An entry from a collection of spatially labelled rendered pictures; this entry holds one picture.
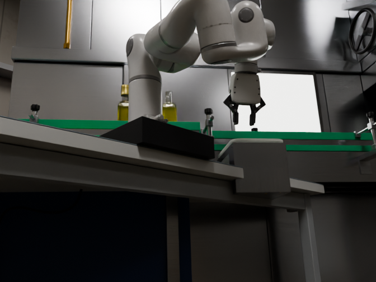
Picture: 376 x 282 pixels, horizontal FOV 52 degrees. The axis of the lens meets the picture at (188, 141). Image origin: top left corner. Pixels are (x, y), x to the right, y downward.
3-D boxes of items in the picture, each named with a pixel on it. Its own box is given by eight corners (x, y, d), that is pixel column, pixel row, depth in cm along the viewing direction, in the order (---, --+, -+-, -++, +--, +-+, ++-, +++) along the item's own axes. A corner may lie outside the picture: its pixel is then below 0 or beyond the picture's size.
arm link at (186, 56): (160, 9, 96) (215, 26, 103) (128, 36, 117) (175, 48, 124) (156, 46, 95) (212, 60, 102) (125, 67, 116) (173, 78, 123)
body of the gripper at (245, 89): (256, 74, 135) (255, 106, 134) (228, 72, 133) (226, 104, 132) (264, 69, 127) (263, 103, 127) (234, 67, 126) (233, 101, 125)
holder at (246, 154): (259, 183, 145) (257, 163, 147) (288, 167, 119) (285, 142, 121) (214, 184, 142) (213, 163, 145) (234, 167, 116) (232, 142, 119)
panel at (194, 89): (322, 142, 177) (313, 75, 187) (325, 140, 174) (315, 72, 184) (122, 140, 164) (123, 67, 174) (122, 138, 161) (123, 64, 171)
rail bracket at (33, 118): (39, 144, 130) (42, 106, 134) (34, 137, 123) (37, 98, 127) (27, 144, 129) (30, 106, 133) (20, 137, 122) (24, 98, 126)
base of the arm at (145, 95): (184, 132, 103) (183, 80, 108) (145, 122, 95) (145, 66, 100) (150, 146, 114) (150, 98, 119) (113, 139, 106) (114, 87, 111)
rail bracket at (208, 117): (208, 150, 148) (206, 119, 151) (217, 136, 132) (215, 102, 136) (200, 150, 147) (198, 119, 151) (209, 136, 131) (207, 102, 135)
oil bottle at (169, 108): (176, 156, 153) (175, 106, 159) (178, 152, 147) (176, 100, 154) (162, 156, 152) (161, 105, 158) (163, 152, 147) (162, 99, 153)
